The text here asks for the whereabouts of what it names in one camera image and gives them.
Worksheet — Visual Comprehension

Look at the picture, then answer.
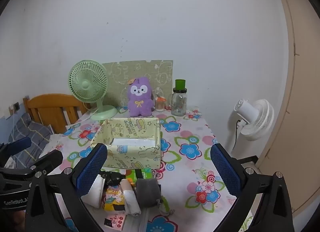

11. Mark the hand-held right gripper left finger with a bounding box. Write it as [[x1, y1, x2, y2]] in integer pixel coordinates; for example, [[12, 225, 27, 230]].
[[25, 143, 108, 232]]

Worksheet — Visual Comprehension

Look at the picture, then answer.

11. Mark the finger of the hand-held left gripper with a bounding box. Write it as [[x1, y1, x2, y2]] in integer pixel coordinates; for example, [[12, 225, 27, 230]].
[[31, 150, 63, 172], [0, 136, 32, 159]]

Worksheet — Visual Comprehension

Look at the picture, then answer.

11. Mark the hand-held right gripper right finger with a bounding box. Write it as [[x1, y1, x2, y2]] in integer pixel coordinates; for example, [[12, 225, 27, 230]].
[[210, 143, 294, 232]]

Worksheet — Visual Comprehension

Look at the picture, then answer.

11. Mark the black plastic bag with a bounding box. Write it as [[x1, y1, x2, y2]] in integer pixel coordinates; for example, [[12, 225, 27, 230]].
[[100, 171, 126, 187]]

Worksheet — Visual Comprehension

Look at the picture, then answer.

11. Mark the yellow cartoon packet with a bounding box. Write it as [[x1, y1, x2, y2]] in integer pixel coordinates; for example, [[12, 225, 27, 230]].
[[104, 187, 125, 211]]

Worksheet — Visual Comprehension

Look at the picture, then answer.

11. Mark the printed fabric storage box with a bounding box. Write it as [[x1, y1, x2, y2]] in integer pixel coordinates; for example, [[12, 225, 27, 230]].
[[90, 118, 162, 169]]

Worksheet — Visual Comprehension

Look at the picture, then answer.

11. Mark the green tissue packet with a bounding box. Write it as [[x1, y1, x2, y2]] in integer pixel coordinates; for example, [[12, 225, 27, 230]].
[[126, 168, 152, 187]]

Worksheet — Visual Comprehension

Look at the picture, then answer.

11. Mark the white plastic bag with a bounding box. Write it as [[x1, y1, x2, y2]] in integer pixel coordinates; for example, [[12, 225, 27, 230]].
[[120, 179, 142, 216]]

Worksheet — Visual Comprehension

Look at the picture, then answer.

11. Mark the pink sticker sheet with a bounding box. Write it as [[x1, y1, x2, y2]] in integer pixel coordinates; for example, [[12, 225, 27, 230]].
[[104, 212, 128, 230]]

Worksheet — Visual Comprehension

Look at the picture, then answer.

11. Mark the grey fabric pouch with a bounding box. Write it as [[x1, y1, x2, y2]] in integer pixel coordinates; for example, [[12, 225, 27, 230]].
[[136, 178, 173, 215]]

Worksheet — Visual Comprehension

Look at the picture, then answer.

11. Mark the grey plaid bedding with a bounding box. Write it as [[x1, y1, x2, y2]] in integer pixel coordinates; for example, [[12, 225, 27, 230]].
[[7, 113, 54, 170]]

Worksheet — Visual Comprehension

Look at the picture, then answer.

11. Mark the wooden bed headboard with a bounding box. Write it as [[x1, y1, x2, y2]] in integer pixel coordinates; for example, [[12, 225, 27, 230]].
[[23, 93, 87, 134]]

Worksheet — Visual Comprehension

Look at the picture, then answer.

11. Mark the floral tablecloth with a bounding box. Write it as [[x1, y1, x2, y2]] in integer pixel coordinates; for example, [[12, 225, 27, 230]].
[[37, 105, 253, 232]]

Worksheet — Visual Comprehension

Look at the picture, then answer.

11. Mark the white standing fan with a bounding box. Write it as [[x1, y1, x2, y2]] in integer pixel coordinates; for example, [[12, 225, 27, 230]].
[[226, 98, 275, 152]]

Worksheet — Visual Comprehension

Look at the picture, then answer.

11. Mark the glass jar mug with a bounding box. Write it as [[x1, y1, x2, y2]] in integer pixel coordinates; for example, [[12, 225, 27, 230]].
[[168, 88, 188, 117]]

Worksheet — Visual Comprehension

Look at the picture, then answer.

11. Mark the green desk fan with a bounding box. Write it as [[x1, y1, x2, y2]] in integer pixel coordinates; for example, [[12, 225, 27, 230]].
[[69, 59, 117, 121]]

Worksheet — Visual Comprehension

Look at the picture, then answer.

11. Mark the purple plush toy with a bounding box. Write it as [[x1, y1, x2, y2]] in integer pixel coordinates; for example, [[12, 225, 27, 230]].
[[127, 77, 155, 117]]

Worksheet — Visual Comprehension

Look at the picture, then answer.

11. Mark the small jar with orange lid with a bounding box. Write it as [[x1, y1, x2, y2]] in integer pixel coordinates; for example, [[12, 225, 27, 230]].
[[155, 94, 167, 112]]

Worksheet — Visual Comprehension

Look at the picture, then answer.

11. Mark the green printed board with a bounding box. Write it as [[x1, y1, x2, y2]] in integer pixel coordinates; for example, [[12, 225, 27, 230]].
[[102, 59, 173, 108]]

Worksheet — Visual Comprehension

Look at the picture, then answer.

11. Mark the black fan cable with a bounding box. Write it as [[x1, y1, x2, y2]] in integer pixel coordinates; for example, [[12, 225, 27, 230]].
[[231, 119, 244, 152]]

